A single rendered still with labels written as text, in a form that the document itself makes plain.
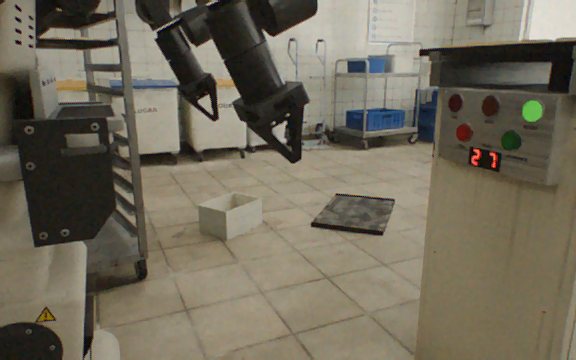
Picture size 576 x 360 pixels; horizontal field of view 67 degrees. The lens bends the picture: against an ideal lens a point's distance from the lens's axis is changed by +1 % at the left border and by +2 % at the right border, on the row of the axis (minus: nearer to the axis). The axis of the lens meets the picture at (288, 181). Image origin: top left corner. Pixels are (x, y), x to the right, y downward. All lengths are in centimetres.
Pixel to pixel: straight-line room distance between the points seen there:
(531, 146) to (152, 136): 348
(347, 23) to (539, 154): 470
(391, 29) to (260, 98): 523
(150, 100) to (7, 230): 331
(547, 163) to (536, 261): 18
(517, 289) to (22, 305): 79
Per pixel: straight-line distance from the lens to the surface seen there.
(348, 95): 539
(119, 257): 185
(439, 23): 621
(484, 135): 85
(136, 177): 176
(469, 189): 92
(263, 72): 50
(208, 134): 407
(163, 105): 395
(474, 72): 99
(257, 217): 242
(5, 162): 62
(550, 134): 77
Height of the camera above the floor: 88
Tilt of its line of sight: 15 degrees down
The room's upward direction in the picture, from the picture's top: straight up
